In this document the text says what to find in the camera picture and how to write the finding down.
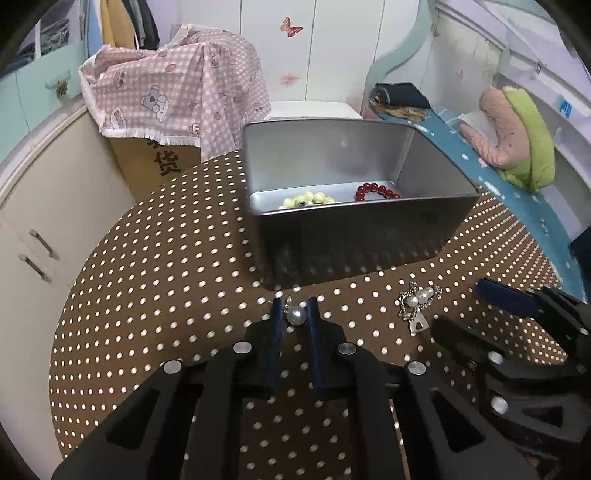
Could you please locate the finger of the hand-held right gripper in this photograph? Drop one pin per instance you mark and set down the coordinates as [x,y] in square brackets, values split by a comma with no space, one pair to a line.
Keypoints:
[466,339]
[505,297]

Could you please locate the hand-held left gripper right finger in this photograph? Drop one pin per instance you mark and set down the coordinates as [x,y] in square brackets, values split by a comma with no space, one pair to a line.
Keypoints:
[314,327]

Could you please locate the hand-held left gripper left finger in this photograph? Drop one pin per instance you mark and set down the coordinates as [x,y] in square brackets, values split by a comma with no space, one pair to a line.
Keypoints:
[277,327]

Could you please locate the pearl earring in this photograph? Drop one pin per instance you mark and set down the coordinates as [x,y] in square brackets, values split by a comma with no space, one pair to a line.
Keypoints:
[295,315]

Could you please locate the grey metal tin box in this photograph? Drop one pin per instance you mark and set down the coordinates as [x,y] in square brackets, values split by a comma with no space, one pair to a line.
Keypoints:
[346,244]

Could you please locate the dark cloth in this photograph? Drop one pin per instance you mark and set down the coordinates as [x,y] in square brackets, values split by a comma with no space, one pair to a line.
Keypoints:
[582,251]

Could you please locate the brown polka dot tablecloth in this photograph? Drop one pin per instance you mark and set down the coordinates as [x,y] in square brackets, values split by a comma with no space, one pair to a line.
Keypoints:
[161,277]

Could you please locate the blue printed bed sheet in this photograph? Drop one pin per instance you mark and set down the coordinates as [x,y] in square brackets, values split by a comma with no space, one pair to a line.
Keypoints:
[466,152]

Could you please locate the green and pink pillow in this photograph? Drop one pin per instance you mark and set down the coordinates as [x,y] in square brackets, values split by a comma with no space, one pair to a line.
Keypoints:
[535,138]

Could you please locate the white pillow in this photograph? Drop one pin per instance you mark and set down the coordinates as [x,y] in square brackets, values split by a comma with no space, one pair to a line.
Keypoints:
[468,122]

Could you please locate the small blue holder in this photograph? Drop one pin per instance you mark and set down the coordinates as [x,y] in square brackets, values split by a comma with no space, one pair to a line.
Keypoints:
[565,107]

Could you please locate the tan folded garment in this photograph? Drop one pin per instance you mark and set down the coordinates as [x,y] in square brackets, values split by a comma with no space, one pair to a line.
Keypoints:
[401,114]

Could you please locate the cardboard box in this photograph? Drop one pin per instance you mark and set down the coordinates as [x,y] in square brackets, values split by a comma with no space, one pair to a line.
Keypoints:
[138,161]

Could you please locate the white stool top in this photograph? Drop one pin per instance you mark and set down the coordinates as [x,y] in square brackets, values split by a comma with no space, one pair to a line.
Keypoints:
[314,110]

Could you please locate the dark folded clothes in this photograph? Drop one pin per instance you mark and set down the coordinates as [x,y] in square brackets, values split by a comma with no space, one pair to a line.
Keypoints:
[406,94]

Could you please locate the purple bed shelf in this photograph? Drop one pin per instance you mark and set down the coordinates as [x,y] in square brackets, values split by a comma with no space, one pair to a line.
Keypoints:
[568,60]

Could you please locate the cream low cabinet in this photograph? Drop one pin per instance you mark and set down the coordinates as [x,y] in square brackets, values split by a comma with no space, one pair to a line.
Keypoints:
[69,194]

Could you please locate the faded pink butterfly sticker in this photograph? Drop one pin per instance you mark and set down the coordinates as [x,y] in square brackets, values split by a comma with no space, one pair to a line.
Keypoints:
[291,79]

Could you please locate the pink checked cloth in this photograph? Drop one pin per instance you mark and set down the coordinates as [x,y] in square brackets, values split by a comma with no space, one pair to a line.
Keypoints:
[184,83]

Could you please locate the white wardrobe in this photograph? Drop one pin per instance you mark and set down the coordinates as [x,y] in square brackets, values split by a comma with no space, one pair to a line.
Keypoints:
[332,46]

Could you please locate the red butterfly sticker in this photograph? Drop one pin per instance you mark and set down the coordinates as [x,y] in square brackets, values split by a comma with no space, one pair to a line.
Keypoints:
[291,26]

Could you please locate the dark hanging jacket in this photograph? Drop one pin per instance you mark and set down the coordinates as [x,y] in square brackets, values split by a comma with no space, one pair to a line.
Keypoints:
[143,23]

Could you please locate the teal drawer cabinet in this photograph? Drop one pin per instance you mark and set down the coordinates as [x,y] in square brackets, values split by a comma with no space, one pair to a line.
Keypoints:
[32,92]

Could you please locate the tan hanging coat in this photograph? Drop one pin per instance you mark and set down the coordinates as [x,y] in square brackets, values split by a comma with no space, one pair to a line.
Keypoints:
[115,23]

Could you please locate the light blue hanging garment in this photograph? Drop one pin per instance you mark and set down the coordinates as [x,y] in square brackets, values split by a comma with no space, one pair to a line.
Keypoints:
[94,27]

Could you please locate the folded blue jeans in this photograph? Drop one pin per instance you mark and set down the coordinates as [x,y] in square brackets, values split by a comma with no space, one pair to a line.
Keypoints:
[60,32]

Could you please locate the teal bunk bed frame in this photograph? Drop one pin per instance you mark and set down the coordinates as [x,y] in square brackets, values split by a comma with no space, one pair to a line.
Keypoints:
[392,60]

